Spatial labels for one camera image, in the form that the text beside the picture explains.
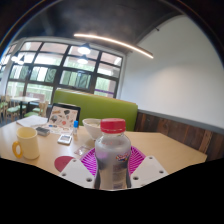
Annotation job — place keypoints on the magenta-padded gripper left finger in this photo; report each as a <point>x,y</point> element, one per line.
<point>75,171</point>

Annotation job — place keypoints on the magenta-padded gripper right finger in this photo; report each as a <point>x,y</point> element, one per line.
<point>150,170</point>

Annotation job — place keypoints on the clear red-capped drink bottle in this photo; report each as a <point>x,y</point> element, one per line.
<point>111,156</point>

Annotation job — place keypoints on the flat round red coaster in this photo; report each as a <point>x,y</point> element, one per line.
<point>62,163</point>

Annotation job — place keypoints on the small white flat device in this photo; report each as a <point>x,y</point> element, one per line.
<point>64,139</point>

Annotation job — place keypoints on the small blue-capped bottle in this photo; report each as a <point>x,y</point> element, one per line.
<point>75,130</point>

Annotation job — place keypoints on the white bowl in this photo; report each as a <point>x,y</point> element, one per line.
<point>91,130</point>

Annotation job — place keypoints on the small dark box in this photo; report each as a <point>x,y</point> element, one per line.
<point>42,131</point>

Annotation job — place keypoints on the pale yellow mug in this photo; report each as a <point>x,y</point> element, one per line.
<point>29,145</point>

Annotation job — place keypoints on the sticker-covered black laptop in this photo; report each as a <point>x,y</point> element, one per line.
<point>63,118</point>

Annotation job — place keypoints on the white paper sheet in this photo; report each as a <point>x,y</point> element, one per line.
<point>31,120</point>

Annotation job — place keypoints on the green upholstered bench backrest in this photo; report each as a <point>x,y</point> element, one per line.
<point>96,106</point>

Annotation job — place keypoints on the group of green-seated wooden chairs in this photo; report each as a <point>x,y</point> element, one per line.
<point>13,109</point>

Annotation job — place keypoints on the wooden dining table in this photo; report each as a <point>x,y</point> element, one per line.
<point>24,99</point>

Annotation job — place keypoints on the group of pendant lamps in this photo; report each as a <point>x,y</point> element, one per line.
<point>84,50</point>

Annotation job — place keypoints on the long curved ceiling light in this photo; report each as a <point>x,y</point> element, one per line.
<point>113,41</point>

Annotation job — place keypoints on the large dark-framed window wall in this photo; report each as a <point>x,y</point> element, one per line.
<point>48,59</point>

